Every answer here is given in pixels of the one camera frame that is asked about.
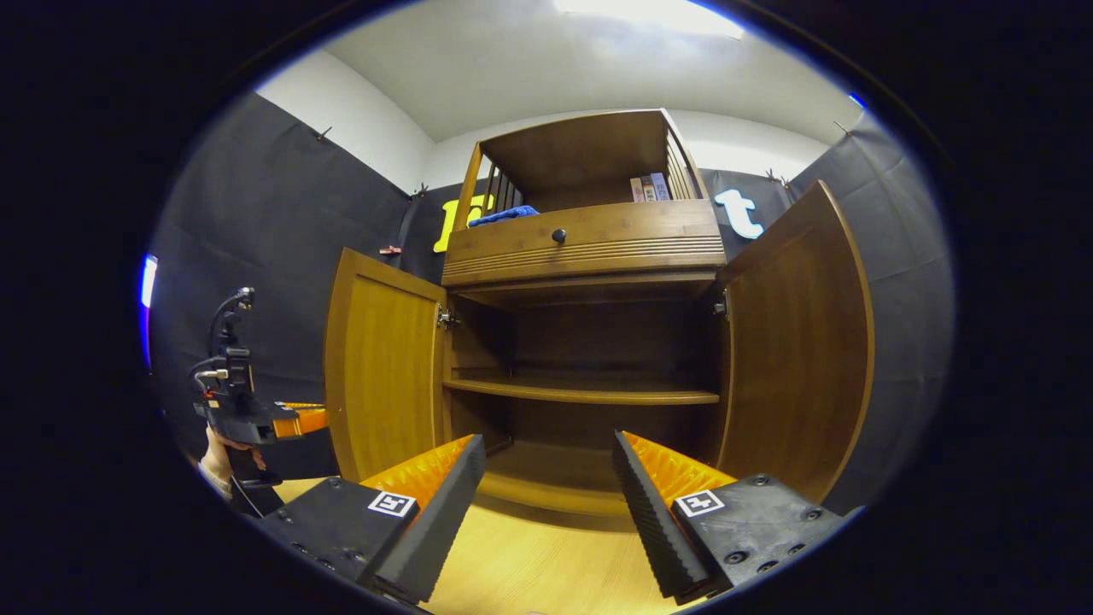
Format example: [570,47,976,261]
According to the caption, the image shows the wooden cabinet door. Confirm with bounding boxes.
[323,248,449,483]
[716,179,875,505]

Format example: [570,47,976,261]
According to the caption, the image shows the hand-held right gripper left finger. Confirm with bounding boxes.
[256,434,488,606]

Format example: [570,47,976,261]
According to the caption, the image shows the blue cloth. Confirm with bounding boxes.
[467,205,541,228]

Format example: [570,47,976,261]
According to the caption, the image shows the black backdrop cloth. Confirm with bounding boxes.
[149,90,956,513]

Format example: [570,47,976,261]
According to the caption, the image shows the wooden cabinet drawer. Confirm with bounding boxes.
[441,199,728,289]

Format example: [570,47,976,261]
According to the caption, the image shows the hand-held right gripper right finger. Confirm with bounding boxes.
[611,430,859,606]

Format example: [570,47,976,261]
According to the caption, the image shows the wooden inner shelf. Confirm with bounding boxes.
[442,378,721,407]

